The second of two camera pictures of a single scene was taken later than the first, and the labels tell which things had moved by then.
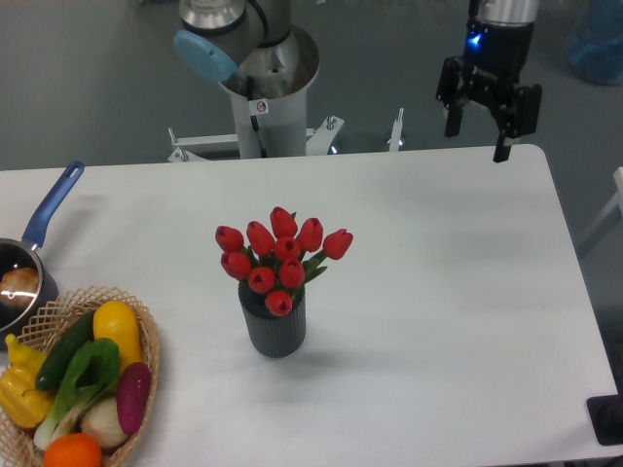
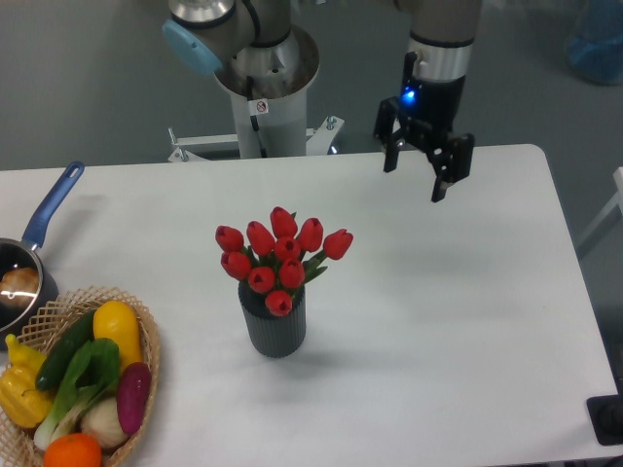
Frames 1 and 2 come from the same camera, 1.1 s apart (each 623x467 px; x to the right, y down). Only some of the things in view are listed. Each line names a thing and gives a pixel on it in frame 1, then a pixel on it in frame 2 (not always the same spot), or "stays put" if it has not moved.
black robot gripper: (494, 59) to (429, 108)
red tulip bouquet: (277, 261) stays put
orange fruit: (73, 449) stays put
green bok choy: (92, 373) stays put
